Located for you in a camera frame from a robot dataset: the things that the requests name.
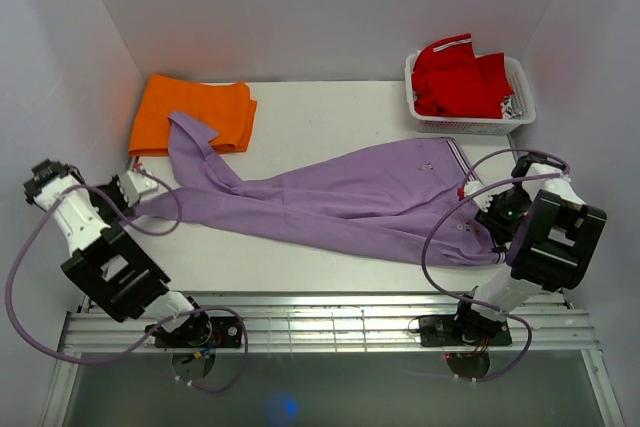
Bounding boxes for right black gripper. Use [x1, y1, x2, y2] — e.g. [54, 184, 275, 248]
[474, 186, 532, 246]

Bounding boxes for purple trousers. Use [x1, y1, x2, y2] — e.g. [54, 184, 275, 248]
[135, 112, 504, 266]

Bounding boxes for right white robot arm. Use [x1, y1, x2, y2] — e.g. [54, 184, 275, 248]
[451, 151, 607, 344]

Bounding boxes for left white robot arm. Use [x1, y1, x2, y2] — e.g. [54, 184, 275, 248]
[23, 159, 213, 348]

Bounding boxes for folded orange trousers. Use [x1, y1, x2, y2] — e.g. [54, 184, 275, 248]
[128, 74, 257, 157]

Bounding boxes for red trousers in basket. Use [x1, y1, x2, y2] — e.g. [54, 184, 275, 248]
[410, 33, 514, 119]

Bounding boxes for white plastic basket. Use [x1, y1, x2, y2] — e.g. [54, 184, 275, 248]
[404, 51, 536, 136]

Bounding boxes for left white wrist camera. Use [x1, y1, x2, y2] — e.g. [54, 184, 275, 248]
[117, 163, 158, 207]

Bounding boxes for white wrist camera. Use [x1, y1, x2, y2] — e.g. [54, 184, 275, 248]
[457, 180, 498, 213]
[117, 163, 158, 207]

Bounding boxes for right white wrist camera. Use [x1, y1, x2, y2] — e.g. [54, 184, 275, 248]
[457, 180, 498, 213]

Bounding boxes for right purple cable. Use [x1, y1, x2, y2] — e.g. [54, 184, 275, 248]
[421, 147, 532, 382]

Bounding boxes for purple cable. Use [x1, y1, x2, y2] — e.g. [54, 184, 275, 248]
[421, 147, 532, 382]
[3, 166, 249, 395]

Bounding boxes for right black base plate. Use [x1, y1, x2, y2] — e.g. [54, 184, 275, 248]
[418, 315, 512, 347]

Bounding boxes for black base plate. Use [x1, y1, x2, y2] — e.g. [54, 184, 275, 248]
[152, 314, 242, 350]
[418, 315, 512, 347]

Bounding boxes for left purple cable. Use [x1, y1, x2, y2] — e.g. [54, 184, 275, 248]
[3, 166, 249, 395]

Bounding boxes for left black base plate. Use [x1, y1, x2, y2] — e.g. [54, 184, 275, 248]
[152, 314, 242, 350]

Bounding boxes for aluminium rail frame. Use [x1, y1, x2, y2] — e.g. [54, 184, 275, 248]
[57, 216, 601, 356]

